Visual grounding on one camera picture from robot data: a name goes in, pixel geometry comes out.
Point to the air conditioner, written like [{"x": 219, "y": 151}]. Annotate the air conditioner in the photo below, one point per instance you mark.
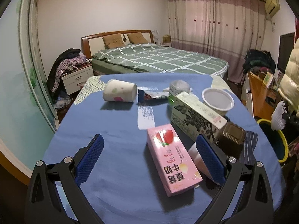
[{"x": 271, "y": 8}]

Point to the pink strawberry milk carton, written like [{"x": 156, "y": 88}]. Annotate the pink strawberry milk carton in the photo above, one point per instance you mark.
[{"x": 175, "y": 167}]

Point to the wooden headboard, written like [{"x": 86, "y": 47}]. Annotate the wooden headboard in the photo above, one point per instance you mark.
[{"x": 94, "y": 43}]

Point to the woven basket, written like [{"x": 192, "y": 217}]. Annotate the woven basket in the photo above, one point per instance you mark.
[{"x": 166, "y": 38}]

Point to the cream puffer jacket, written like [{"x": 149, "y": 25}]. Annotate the cream puffer jacket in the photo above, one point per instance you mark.
[{"x": 289, "y": 85}]

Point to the white floral paper cup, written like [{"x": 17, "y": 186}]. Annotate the white floral paper cup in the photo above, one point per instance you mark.
[{"x": 119, "y": 91}]

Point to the white ridged left gripper finger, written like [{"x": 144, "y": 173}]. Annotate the white ridged left gripper finger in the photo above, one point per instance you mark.
[{"x": 277, "y": 121}]

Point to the yellow rimmed trash bin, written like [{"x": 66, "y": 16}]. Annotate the yellow rimmed trash bin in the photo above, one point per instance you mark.
[{"x": 276, "y": 138}]

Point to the bed with green plaid duvet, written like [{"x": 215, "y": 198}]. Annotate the bed with green plaid duvet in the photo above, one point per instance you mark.
[{"x": 153, "y": 58}]

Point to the clear bottle green label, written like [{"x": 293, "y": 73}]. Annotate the clear bottle green label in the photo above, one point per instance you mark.
[{"x": 178, "y": 86}]

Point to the green white tea box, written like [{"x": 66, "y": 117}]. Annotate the green white tea box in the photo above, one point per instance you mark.
[{"x": 195, "y": 118}]

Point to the blue tablecloth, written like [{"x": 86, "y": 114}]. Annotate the blue tablecloth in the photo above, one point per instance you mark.
[{"x": 124, "y": 185}]

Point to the pile of clothes on nightstand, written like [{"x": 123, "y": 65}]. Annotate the pile of clothes on nightstand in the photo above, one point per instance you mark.
[{"x": 70, "y": 57}]

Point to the wooden desk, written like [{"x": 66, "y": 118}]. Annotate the wooden desk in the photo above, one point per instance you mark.
[{"x": 256, "y": 98}]

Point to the pink striped curtain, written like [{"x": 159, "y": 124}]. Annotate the pink striped curtain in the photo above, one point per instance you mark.
[{"x": 226, "y": 29}]

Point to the small white paper cup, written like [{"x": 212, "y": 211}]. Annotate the small white paper cup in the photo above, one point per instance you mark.
[{"x": 198, "y": 161}]

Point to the blue snack wrapper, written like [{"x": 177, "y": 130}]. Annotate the blue snack wrapper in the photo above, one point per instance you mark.
[{"x": 144, "y": 96}]

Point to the right brown pillow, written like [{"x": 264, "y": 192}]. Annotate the right brown pillow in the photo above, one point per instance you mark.
[{"x": 137, "y": 38}]

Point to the white plastic bowl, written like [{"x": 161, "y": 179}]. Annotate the white plastic bowl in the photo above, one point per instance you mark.
[{"x": 218, "y": 100}]

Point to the black television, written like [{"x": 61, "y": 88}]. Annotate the black television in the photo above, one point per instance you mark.
[{"x": 285, "y": 47}]

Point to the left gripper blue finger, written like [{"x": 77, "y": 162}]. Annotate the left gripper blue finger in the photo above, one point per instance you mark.
[
  {"x": 43, "y": 203},
  {"x": 244, "y": 195}
]

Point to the dark clothes pile by curtain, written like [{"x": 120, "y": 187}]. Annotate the dark clothes pile by curtain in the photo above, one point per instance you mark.
[{"x": 256, "y": 58}]

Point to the brown pillow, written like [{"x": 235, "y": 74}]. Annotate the brown pillow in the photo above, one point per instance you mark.
[
  {"x": 113, "y": 41},
  {"x": 137, "y": 38}
]

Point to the left brown pillow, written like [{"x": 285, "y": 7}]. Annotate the left brown pillow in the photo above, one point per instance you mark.
[{"x": 113, "y": 41}]

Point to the white nightstand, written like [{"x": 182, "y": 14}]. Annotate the white nightstand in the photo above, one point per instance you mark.
[{"x": 74, "y": 81}]

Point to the sliding wardrobe door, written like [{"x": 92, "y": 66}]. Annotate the sliding wardrobe door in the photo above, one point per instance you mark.
[{"x": 28, "y": 118}]

